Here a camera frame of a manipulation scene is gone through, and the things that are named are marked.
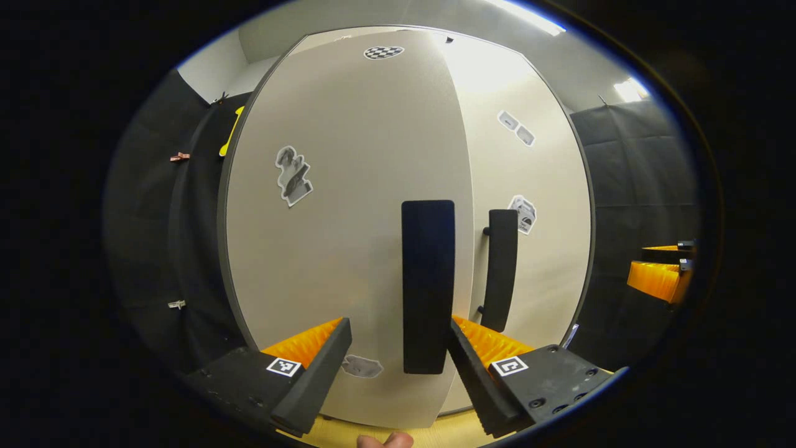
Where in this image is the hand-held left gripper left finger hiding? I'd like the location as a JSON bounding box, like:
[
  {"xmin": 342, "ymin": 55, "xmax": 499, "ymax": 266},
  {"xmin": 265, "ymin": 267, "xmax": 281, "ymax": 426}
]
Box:
[{"xmin": 187, "ymin": 317, "xmax": 353, "ymax": 436}]

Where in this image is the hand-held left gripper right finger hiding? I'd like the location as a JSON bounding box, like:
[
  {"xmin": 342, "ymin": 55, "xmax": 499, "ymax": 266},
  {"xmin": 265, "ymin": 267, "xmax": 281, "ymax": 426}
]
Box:
[{"xmin": 448, "ymin": 315, "xmax": 613, "ymax": 438}]

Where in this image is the white cabinet door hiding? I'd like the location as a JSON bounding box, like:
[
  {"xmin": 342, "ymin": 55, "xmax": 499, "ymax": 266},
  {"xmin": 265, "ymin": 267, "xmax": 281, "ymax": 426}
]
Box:
[
  {"xmin": 216, "ymin": 28, "xmax": 476, "ymax": 430},
  {"xmin": 435, "ymin": 34, "xmax": 596, "ymax": 415}
]

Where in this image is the small ceiling light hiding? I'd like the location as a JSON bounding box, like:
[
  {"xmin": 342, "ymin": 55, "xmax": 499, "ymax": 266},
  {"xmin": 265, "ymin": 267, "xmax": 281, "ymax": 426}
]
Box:
[{"xmin": 613, "ymin": 77, "xmax": 649, "ymax": 103}]

